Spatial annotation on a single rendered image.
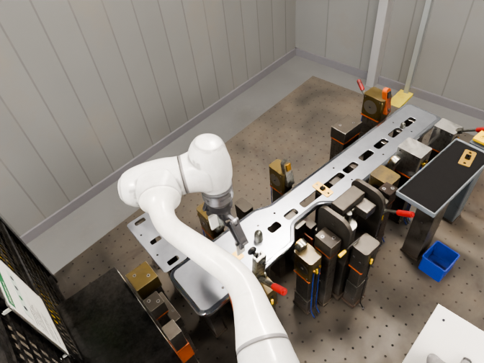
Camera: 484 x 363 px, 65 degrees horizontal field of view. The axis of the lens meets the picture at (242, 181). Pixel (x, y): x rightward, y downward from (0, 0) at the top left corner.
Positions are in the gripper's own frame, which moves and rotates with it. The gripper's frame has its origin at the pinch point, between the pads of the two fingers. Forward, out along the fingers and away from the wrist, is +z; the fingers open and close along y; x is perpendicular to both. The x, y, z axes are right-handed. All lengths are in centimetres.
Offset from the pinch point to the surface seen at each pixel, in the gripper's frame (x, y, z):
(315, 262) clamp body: 17.0, 23.0, 7.0
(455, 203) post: 92, 35, 31
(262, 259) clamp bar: 0.2, 17.4, -7.0
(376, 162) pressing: 73, 6, 14
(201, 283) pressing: -13.3, -0.2, 13.6
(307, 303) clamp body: 15.0, 22.2, 34.6
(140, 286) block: -29.5, -9.7, 7.7
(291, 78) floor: 208, -178, 113
